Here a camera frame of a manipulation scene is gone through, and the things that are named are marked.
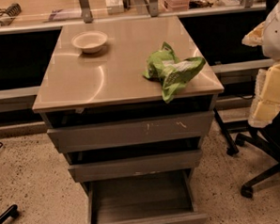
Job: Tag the black chair leg left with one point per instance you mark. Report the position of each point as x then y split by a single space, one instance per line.
12 211

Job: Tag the black office chair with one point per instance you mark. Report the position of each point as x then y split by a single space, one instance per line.
268 140

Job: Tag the grey top drawer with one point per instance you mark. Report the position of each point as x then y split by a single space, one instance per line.
129 132

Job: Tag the grey metal post right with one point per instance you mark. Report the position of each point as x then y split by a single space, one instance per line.
153 8

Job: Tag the white tissue box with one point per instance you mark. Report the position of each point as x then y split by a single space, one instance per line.
114 6

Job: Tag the green rice chip bag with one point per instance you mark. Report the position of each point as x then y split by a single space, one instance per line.
174 75

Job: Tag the black coiled tool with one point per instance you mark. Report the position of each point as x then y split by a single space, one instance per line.
10 14

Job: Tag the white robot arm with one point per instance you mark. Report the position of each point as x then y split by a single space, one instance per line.
271 35

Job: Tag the purple flat package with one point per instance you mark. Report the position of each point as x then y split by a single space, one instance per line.
65 14

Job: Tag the grey metal post left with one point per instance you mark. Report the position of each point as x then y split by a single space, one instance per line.
86 11

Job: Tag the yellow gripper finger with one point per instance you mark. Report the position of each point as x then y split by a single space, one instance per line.
255 37
266 104

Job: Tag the grey middle drawer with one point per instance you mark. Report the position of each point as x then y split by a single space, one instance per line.
135 166

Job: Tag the grey drawer cabinet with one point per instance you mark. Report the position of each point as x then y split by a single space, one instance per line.
108 86

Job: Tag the grey drawer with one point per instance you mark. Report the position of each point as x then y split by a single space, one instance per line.
129 132
135 166
159 198

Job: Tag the grey metal post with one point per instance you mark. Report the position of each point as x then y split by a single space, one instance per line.
86 11
153 8

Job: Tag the white bowl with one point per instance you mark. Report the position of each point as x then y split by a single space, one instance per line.
89 42

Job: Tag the grey bottom drawer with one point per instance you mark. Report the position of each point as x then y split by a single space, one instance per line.
159 198

